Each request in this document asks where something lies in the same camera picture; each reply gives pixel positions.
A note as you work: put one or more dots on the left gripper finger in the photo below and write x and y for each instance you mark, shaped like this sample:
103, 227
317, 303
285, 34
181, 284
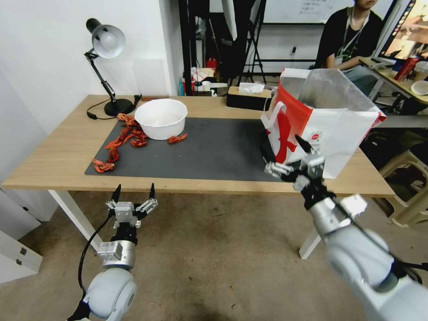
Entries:
116, 197
149, 203

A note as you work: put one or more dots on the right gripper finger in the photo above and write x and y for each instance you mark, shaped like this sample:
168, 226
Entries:
306, 146
279, 171

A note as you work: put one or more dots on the red and white takeout bag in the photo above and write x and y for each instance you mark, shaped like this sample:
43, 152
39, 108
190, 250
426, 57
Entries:
334, 133

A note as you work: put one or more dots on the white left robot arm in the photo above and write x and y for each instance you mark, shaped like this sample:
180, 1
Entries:
110, 294

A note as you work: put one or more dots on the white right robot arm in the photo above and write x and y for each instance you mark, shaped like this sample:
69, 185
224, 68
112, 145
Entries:
354, 254

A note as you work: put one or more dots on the black tissue box wooden lid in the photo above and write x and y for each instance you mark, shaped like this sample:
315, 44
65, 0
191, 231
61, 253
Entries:
244, 101

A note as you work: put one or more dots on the white takeout container bowl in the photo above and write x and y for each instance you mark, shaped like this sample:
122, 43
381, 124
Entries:
160, 127

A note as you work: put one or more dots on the black bag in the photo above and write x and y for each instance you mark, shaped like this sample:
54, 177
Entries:
383, 150

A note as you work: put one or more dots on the red toy crayfish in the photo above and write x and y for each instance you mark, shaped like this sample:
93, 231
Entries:
115, 144
129, 132
124, 118
177, 138
140, 142
113, 156
102, 166

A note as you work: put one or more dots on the dark grey desk mat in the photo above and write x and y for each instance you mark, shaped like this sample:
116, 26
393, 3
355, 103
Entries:
217, 150

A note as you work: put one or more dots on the white tissue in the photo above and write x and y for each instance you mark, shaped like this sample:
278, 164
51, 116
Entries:
250, 88

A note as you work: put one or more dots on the wooden table with white legs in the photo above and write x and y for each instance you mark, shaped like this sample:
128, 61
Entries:
67, 133

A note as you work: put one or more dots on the beige plastic stool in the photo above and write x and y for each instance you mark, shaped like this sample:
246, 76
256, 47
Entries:
414, 207

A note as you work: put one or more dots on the wooden side desk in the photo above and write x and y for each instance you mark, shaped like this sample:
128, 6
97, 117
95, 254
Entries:
384, 75

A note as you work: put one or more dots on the white paper cup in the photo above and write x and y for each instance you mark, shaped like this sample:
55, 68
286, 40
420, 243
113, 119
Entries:
206, 85

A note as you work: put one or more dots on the white cabinet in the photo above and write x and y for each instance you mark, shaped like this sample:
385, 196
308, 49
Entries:
13, 254

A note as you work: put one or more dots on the black folding stand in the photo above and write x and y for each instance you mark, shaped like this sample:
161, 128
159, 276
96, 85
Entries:
255, 40

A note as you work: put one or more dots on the person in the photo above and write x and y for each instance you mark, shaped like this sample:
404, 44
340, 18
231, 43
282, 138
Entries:
347, 33

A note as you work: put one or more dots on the red drink can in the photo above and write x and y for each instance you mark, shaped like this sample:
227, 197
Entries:
404, 69

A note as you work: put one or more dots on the small white bowl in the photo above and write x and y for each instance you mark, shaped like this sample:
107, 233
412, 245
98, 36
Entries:
420, 88

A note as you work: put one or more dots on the whiteboard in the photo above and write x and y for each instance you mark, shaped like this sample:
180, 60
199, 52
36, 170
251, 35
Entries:
294, 10

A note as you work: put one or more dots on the clear plastic cup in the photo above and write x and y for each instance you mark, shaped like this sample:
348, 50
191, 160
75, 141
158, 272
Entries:
422, 71

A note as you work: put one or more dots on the black metal rack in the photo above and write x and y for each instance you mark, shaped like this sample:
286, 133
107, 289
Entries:
192, 46

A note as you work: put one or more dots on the computer monitor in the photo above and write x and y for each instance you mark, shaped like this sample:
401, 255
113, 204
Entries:
408, 30

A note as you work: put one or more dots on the black desk lamp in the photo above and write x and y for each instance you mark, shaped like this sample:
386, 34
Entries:
108, 41

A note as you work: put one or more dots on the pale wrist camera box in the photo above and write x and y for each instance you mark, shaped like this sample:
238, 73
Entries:
314, 166
123, 212

